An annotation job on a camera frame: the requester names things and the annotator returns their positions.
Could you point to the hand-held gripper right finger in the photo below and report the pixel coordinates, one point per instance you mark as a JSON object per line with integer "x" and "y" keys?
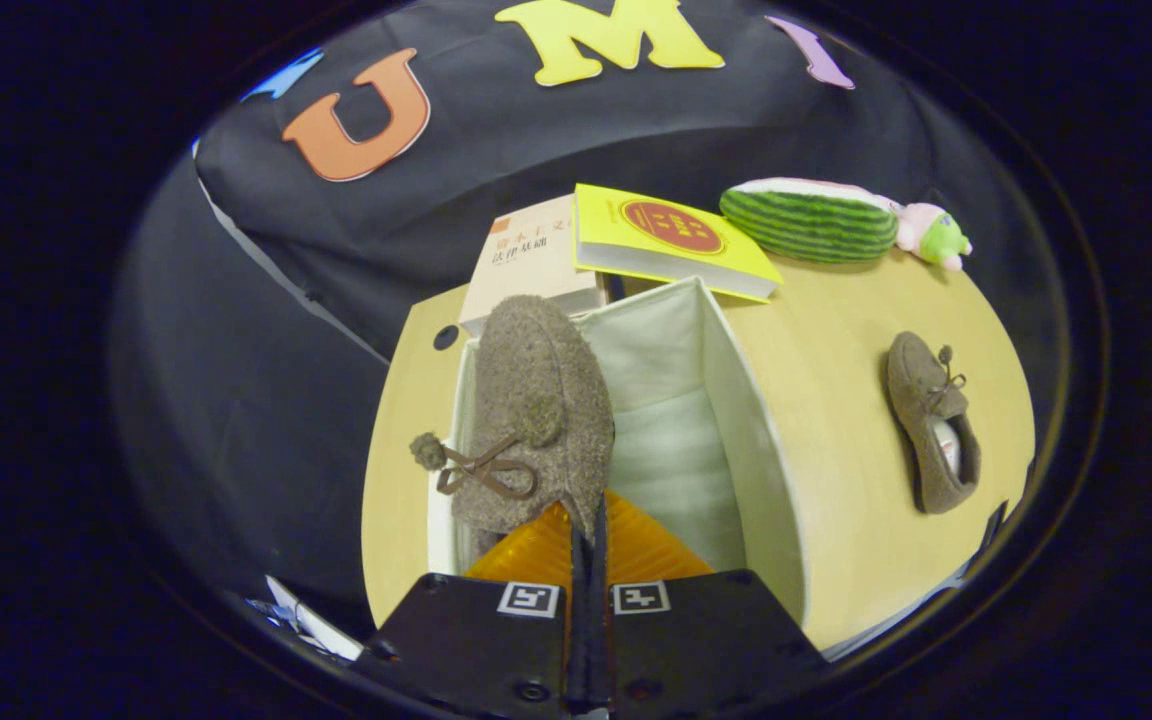
{"x": 696, "y": 640}

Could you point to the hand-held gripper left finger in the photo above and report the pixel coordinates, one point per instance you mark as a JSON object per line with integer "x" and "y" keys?
{"x": 476, "y": 640}

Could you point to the white fabric storage box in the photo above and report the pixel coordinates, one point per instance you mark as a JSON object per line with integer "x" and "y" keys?
{"x": 676, "y": 440}

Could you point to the brown fuzzy shoe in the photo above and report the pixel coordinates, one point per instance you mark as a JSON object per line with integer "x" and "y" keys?
{"x": 926, "y": 430}
{"x": 536, "y": 400}

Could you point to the white flat object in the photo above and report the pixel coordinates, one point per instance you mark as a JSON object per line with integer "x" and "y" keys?
{"x": 311, "y": 620}

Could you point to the black table corner guard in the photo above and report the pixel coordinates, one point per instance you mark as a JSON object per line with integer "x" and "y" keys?
{"x": 993, "y": 520}

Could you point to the beige book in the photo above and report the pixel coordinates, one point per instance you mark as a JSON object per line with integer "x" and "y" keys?
{"x": 531, "y": 265}

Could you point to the yellow book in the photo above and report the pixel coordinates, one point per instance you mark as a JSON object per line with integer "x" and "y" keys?
{"x": 676, "y": 240}

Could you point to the watermelon slice plush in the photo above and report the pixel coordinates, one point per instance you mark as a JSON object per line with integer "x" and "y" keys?
{"x": 806, "y": 225}

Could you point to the pink and green plush toy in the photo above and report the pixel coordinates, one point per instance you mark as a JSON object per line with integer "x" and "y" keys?
{"x": 931, "y": 237}

